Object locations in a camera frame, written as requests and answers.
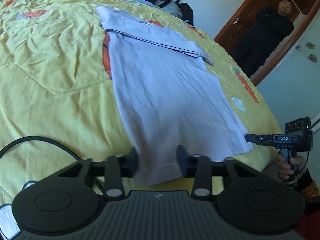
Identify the man in black clothes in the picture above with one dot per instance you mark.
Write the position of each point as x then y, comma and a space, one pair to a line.
260, 41

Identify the brown wooden door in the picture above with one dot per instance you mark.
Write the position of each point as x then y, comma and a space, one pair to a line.
302, 14

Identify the yellow carrot-print quilt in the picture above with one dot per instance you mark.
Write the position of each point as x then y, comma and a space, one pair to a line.
55, 82

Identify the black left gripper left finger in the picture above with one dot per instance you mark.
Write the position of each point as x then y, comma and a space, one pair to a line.
116, 168

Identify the clear plastic bag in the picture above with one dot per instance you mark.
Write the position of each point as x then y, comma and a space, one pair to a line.
172, 9

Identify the light lavender lace-sleeved shirt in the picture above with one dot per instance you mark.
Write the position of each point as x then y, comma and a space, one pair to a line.
166, 97

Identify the black bag on floor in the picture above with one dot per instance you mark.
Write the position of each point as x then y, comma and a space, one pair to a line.
187, 13

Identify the operator right hand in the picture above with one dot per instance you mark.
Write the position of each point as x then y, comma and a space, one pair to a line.
290, 170

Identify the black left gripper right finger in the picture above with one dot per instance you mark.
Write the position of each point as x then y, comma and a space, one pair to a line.
197, 167

